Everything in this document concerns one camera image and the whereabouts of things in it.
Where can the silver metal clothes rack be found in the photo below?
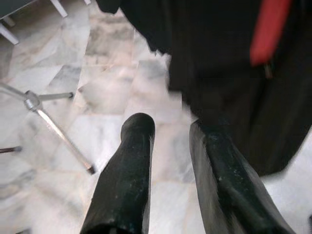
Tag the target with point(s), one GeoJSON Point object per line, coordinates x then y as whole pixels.
{"type": "Point", "coordinates": [31, 101]}

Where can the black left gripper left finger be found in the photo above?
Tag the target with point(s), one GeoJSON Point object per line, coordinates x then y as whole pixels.
{"type": "Point", "coordinates": [126, 175]}

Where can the black jersey with red collar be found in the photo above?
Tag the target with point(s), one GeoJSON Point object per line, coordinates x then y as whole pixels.
{"type": "Point", "coordinates": [219, 61]}

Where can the black TV console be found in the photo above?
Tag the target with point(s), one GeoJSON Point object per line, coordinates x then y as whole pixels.
{"type": "Point", "coordinates": [14, 5]}

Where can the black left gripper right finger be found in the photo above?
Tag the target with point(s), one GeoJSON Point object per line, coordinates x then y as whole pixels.
{"type": "Point", "coordinates": [226, 185]}

